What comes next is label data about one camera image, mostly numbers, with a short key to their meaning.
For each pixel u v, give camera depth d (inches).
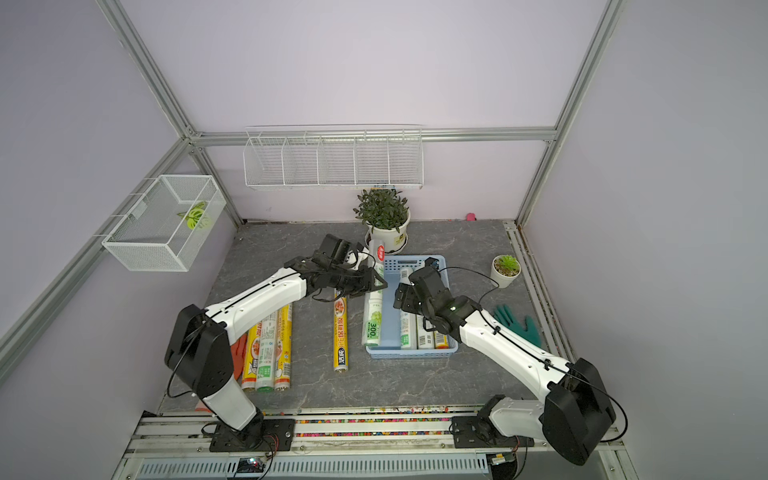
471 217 48.8
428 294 24.0
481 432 25.8
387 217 39.3
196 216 32.4
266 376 31.2
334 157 39.5
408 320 35.0
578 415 15.7
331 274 26.3
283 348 33.2
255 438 26.0
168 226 32.3
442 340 34.1
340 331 34.8
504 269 37.7
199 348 17.7
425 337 33.4
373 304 30.3
